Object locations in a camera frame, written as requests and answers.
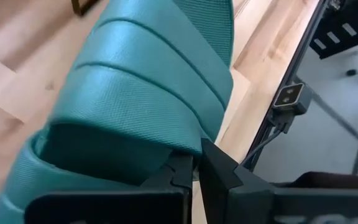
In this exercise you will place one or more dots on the black object with white stripes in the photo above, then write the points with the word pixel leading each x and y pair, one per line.
pixel 340 46

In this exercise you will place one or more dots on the teal fabric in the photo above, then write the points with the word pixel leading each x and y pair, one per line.
pixel 135 93

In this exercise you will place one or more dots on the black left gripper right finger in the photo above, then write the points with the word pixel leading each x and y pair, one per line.
pixel 244 202

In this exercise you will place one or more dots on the grey table-level camera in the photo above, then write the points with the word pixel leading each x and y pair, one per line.
pixel 289 95

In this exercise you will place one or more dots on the black aluminium rig frame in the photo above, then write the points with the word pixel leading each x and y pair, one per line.
pixel 304 46

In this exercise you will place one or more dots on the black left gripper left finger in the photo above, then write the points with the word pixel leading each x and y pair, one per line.
pixel 104 208

